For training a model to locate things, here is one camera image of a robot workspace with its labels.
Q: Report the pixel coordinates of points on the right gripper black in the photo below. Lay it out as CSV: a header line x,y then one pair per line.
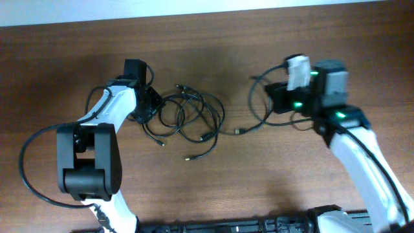
x,y
289,98

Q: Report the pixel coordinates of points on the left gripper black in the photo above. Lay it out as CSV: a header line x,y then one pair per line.
x,y
159,103

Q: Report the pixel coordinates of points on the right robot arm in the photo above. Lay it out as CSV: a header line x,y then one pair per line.
x,y
319,92

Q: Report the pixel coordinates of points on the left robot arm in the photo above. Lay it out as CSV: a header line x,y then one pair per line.
x,y
89,164

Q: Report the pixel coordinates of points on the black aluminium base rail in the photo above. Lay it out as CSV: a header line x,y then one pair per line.
x,y
258,225

